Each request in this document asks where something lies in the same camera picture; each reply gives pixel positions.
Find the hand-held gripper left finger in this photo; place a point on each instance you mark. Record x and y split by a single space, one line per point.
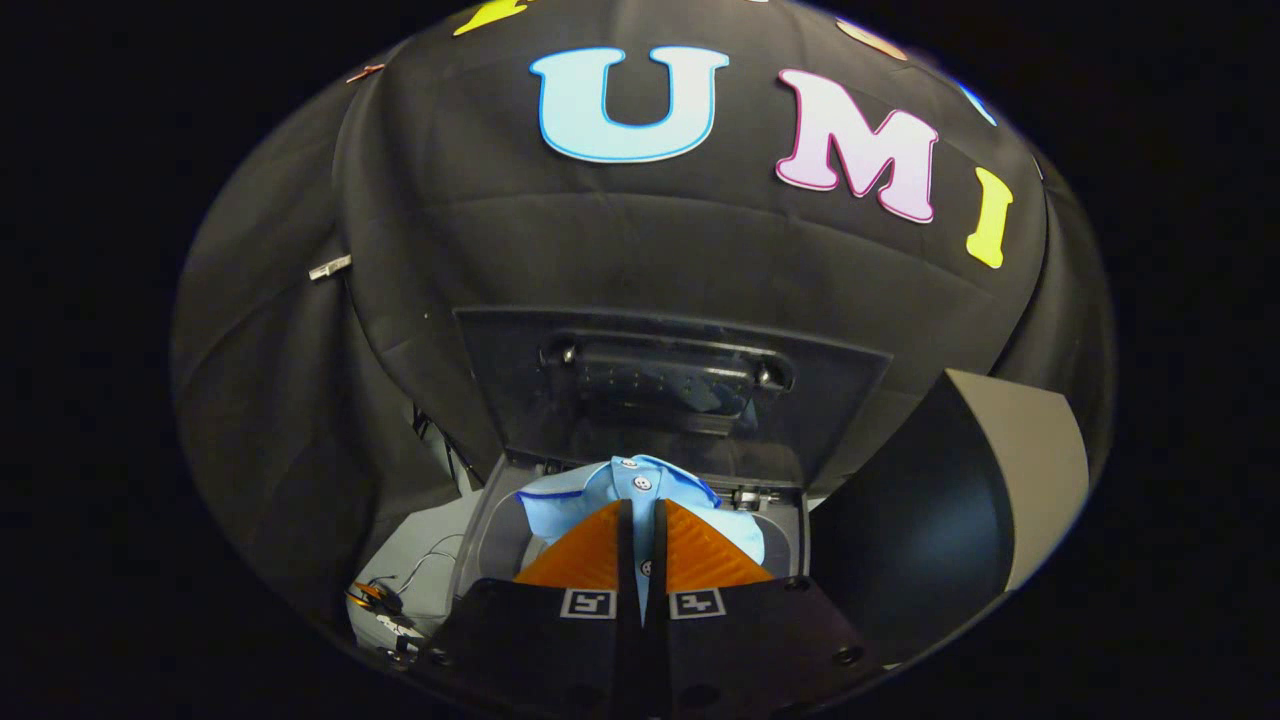
626 560

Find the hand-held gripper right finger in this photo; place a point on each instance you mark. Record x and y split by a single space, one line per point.
660 560

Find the light blue polo shirt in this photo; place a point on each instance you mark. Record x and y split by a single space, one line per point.
640 480

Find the grey washing machine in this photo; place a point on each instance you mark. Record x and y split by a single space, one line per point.
490 540

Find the dark washing machine lid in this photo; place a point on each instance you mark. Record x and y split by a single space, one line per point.
520 400

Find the black backdrop cloth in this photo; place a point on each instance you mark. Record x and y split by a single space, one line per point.
620 240

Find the grey cabinet with dark top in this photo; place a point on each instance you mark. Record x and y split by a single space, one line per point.
1040 470

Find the small white clip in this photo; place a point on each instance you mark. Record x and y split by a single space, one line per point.
330 267

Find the small red clip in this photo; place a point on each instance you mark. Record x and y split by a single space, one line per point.
365 72

